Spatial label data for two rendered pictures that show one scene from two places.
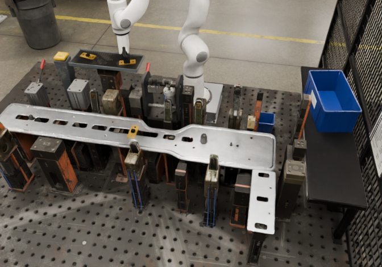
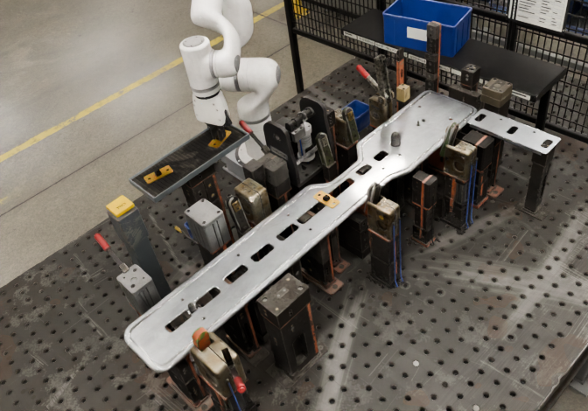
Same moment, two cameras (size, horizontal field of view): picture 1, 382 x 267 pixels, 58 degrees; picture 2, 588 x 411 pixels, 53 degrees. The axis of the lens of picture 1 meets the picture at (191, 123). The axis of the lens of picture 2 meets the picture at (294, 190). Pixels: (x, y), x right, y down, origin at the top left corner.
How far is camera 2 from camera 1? 140 cm
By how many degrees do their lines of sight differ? 36
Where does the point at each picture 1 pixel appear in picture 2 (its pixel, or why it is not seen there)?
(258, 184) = (491, 125)
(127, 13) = (234, 46)
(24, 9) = not seen: outside the picture
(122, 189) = (352, 292)
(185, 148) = (395, 162)
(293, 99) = (332, 83)
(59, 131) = (256, 278)
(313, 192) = (530, 90)
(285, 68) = not seen: hidden behind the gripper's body
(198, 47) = (269, 64)
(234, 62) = (135, 141)
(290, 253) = not seen: hidden behind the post
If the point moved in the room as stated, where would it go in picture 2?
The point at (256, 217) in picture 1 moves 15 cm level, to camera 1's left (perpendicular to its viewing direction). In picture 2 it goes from (534, 142) to (518, 170)
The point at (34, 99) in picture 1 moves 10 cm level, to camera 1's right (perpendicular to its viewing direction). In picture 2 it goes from (151, 293) to (175, 268)
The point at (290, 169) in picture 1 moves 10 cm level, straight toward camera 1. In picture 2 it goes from (497, 88) to (520, 101)
